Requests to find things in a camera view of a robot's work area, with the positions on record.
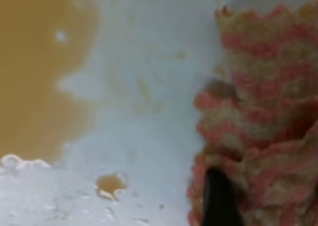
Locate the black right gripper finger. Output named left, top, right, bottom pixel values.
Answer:
left=201, top=168, right=244, bottom=226

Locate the pink striped rag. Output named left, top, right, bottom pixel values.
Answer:
left=187, top=1, right=318, bottom=226

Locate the brown coffee puddle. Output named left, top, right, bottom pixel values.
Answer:
left=0, top=0, right=97, bottom=162

